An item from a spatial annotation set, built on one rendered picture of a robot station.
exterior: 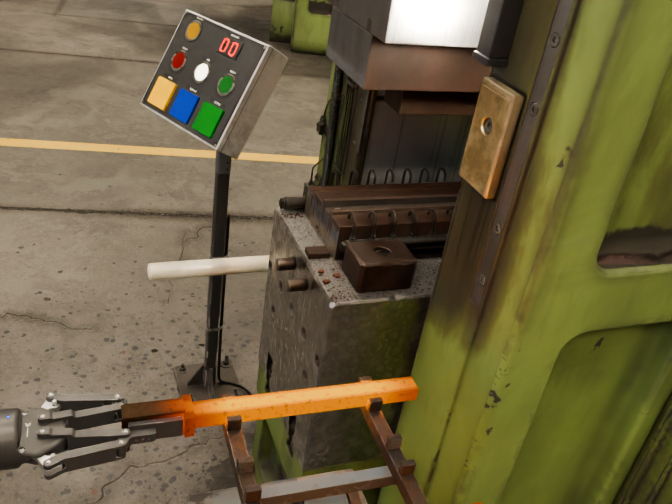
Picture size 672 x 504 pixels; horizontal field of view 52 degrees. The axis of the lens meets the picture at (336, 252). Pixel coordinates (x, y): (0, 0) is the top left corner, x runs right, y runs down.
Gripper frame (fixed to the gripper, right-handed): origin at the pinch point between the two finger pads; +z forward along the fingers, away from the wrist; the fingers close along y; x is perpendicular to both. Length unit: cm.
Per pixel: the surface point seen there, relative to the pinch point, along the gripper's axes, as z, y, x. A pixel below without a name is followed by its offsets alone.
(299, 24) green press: 169, -509, -70
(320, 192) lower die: 40, -56, 5
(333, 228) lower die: 39, -44, 3
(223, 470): 27, -68, -94
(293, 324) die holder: 33, -42, -20
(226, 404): 9.6, -0.2, 1.3
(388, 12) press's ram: 39, -36, 48
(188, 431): 4.1, 2.2, -0.5
